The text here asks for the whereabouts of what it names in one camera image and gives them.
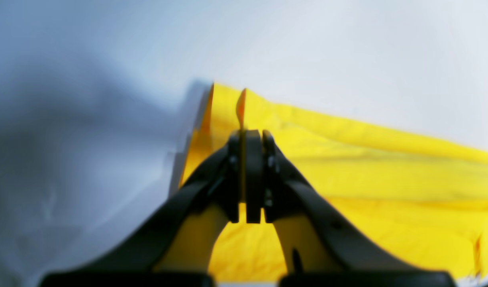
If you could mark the orange yellow T-shirt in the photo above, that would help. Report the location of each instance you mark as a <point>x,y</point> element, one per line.
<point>423,200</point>

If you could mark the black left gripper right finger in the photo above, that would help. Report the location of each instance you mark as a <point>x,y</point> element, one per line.
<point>320,246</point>

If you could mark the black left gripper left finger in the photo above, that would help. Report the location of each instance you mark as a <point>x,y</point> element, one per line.
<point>174,246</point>

